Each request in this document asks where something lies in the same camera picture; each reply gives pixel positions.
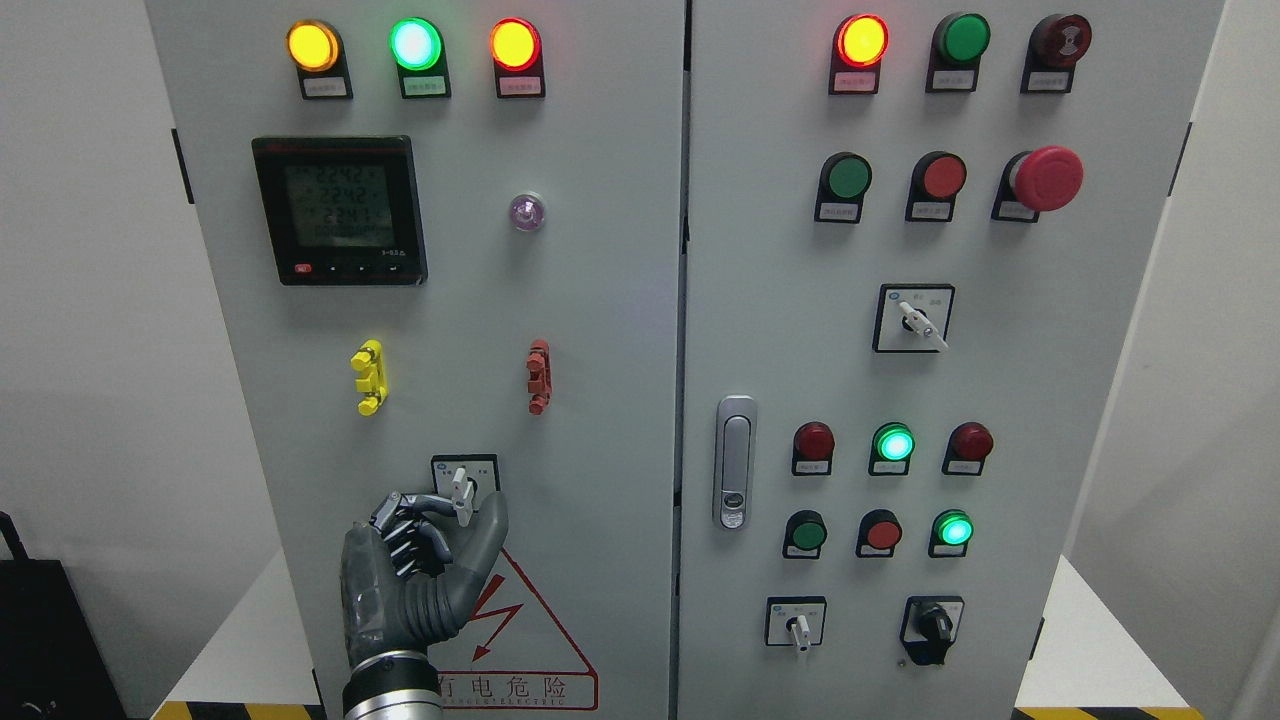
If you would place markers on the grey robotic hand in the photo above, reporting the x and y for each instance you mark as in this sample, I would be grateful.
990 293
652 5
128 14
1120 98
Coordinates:
384 612

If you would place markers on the white rotary light switch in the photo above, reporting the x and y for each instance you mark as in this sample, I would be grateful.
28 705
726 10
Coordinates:
465 480

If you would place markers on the silver black robot forearm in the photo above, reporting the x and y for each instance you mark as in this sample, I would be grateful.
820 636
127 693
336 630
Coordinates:
399 684

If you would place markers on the green lit indicator light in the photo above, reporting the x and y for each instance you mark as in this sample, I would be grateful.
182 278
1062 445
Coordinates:
418 48

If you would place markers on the orange red-rimmed indicator light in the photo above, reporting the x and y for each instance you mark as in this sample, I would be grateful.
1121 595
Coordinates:
515 45

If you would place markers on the red triangle danger sticker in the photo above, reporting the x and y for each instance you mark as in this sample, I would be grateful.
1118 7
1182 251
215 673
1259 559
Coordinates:
514 653

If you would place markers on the yellow terminal clip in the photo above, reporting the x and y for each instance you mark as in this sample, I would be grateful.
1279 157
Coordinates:
371 380

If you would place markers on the red terminal clip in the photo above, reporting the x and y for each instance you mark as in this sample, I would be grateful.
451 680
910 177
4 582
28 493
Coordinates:
539 379

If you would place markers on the black digital power meter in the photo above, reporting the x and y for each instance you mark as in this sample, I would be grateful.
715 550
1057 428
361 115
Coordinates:
342 210

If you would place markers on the clear small lamp bulb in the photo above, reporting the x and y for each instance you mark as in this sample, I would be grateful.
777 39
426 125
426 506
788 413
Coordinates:
527 212

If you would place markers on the green push button lower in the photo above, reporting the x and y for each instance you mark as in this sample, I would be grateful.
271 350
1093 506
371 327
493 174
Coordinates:
805 533

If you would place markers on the green push button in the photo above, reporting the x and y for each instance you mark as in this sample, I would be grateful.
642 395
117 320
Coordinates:
843 181
805 533

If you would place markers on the dark red indicator left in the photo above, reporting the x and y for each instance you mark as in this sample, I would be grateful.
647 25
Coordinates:
813 450

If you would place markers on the dark red indicator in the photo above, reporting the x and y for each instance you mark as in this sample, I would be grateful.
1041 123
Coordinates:
813 450
967 450

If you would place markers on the grey electrical control cabinet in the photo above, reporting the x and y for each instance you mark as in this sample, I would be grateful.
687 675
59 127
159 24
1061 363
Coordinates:
678 151

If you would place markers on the red push button lower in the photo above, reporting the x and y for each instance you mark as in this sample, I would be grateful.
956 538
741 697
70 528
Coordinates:
879 533

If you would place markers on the red push button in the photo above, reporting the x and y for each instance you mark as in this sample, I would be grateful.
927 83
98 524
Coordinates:
936 180
879 533

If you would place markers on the green lit indicator middle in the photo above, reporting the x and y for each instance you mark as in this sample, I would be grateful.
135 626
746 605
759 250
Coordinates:
890 450

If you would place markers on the yellow indicator light top left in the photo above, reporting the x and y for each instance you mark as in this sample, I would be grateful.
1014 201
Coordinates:
317 52

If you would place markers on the green lit button lower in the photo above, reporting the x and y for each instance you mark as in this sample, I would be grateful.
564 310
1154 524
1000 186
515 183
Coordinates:
951 533

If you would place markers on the dark red indicator right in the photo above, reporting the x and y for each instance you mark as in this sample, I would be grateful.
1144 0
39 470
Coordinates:
967 450

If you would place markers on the green push button upper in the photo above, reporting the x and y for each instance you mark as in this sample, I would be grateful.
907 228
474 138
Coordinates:
843 181

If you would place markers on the red push button upper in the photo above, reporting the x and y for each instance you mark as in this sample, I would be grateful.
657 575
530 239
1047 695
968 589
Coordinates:
936 180

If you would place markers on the red-rimmed lit indicator right door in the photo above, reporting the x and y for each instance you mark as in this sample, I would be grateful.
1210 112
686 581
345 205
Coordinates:
858 47

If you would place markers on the red emergency stop mushroom button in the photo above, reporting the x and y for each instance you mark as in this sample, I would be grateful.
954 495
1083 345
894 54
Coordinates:
1044 179

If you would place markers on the green unlit indicator top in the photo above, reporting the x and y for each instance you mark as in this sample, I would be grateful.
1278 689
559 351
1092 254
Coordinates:
958 43

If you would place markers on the dark red buzzer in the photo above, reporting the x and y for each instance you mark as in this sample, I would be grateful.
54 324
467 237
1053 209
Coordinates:
1054 48

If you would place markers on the silver cabinet door handle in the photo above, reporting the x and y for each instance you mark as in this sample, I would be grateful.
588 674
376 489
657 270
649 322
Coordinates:
733 467

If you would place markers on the small white rotary switch bottom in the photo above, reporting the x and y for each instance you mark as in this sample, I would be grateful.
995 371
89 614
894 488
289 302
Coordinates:
797 622

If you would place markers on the black rotary knob switch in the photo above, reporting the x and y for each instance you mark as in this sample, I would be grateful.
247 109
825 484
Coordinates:
929 627

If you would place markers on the white rotary switch right door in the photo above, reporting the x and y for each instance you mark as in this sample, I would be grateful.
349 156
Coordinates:
913 318

